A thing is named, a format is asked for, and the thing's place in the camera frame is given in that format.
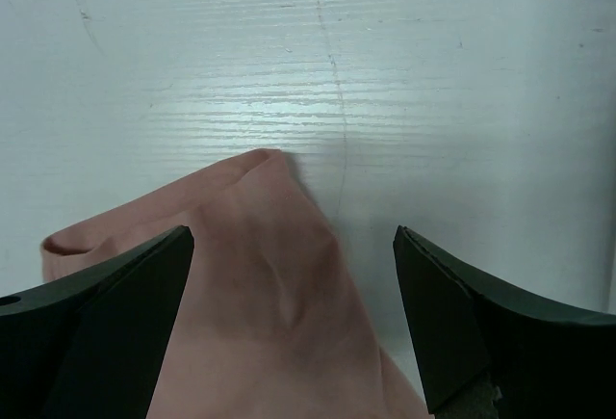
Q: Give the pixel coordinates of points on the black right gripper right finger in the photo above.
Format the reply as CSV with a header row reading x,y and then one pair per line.
x,y
486,348

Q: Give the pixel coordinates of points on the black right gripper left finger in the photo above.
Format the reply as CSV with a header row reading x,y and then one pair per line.
x,y
91,344

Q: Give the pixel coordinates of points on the pink t-shirt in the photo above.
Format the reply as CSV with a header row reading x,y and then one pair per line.
x,y
271,324

